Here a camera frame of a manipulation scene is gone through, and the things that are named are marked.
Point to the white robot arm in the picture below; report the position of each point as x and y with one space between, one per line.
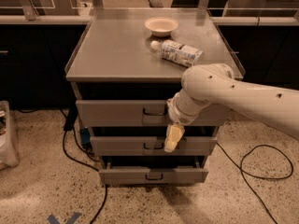
207 84

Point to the grey drawer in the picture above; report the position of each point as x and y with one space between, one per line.
135 176
151 146
123 113

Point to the blue power box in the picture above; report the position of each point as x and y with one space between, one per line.
84 137

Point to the grey middle drawer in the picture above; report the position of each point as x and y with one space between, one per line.
151 146

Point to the grey metal drawer cabinet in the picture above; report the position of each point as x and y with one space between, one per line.
114 61

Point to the white paper bowl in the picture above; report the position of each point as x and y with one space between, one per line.
161 26

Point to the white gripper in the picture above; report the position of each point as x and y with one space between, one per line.
179 117

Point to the white plastic bin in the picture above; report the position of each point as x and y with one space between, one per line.
9 150

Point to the grey bottom drawer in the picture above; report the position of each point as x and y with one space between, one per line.
135 176

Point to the grey top drawer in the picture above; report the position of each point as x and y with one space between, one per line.
123 113

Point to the clear plastic water bottle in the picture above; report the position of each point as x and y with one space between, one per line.
176 52

